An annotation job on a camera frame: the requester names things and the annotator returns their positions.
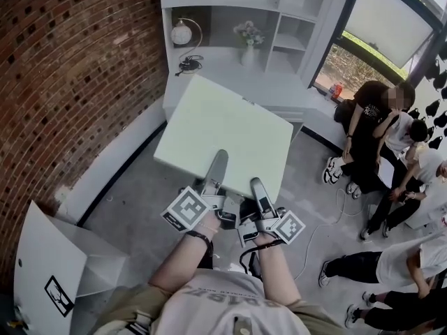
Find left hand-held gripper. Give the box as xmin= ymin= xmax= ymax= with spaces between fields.
xmin=160 ymin=149 xmax=242 ymax=233

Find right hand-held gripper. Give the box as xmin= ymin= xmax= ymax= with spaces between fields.
xmin=237 ymin=177 xmax=307 ymax=248

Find pale green box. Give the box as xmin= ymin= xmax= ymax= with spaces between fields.
xmin=153 ymin=74 xmax=294 ymax=202

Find person's left forearm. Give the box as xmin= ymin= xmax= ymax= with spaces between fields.
xmin=148 ymin=211 xmax=223 ymax=299

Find person's right forearm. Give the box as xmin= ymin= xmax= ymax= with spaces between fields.
xmin=253 ymin=230 xmax=303 ymax=308

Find black waist pouch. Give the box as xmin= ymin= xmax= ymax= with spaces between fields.
xmin=248 ymin=255 xmax=263 ymax=279

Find person's black trousers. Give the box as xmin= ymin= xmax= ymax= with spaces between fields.
xmin=198 ymin=251 xmax=214 ymax=270

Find black backpack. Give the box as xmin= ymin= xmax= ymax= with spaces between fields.
xmin=333 ymin=98 xmax=356 ymax=134

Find white vase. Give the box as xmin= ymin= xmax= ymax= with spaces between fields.
xmin=240 ymin=45 xmax=256 ymax=68

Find person's white shirt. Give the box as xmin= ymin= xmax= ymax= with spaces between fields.
xmin=153 ymin=269 xmax=308 ymax=335

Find white paper sheet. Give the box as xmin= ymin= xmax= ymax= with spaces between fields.
xmin=379 ymin=161 xmax=394 ymax=188

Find white globe lamp gold arc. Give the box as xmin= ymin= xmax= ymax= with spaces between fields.
xmin=170 ymin=17 xmax=205 ymax=70

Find person's khaki jacket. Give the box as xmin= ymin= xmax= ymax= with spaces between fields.
xmin=92 ymin=283 xmax=346 ymax=335

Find black framed window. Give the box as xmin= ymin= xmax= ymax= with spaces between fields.
xmin=307 ymin=0 xmax=447 ymax=99

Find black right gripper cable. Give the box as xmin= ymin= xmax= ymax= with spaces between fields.
xmin=240 ymin=241 xmax=282 ymax=275

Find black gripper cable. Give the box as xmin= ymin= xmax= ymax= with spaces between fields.
xmin=186 ymin=230 xmax=214 ymax=270
xmin=240 ymin=241 xmax=282 ymax=275

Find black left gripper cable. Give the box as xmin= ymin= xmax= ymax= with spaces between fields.
xmin=186 ymin=230 xmax=214 ymax=270

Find white floor cable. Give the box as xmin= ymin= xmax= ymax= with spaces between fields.
xmin=293 ymin=186 xmax=371 ymax=282

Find black lamp cable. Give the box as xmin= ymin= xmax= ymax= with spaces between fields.
xmin=174 ymin=56 xmax=205 ymax=77

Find group of black wall ornaments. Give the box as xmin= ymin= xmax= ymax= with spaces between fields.
xmin=408 ymin=57 xmax=447 ymax=150

